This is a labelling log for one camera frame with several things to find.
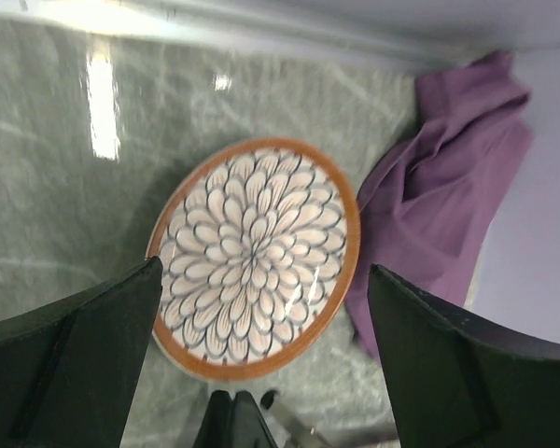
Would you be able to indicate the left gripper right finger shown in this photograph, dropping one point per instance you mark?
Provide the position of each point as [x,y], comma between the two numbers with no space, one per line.
[456,379]

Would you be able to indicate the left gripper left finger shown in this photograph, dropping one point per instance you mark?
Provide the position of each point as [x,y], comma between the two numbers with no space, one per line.
[69,369]

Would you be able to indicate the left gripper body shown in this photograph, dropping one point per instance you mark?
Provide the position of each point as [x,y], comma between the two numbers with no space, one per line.
[233,422]

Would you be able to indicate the floral patterned plate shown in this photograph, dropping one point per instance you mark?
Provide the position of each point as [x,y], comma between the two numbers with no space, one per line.
[259,245]

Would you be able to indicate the purple cloth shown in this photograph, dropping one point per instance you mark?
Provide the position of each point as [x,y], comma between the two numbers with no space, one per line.
[427,204]

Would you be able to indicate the aluminium frame rail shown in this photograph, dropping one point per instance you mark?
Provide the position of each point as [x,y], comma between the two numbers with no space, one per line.
[245,25]

